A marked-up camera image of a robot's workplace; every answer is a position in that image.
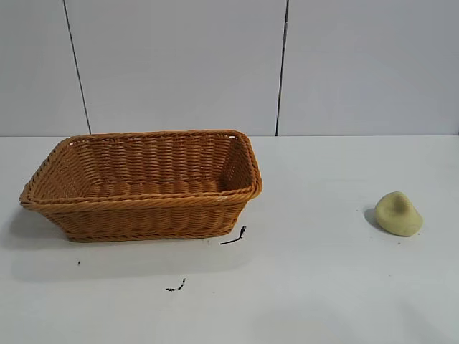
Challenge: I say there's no brown woven wicker basket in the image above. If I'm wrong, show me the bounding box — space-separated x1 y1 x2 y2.
19 128 265 243

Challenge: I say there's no pale yellow egg yolk pastry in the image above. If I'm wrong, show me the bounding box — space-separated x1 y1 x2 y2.
374 191 425 238

